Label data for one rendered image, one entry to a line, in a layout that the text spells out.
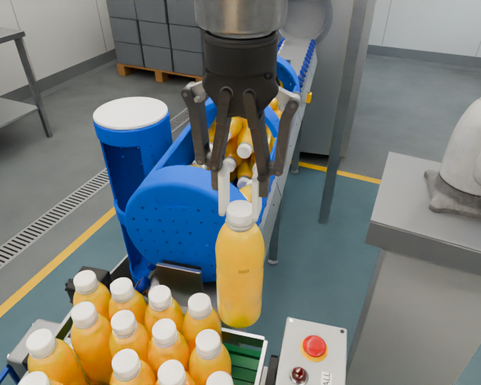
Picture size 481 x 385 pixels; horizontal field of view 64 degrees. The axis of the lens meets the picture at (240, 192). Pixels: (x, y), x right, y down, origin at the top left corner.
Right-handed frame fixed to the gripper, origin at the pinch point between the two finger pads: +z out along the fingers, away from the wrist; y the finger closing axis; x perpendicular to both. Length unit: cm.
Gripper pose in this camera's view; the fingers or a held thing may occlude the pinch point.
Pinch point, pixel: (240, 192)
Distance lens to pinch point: 50.3
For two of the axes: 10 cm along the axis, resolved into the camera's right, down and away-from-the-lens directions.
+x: -2.5, 5.8, -7.8
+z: 0.0, 8.0, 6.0
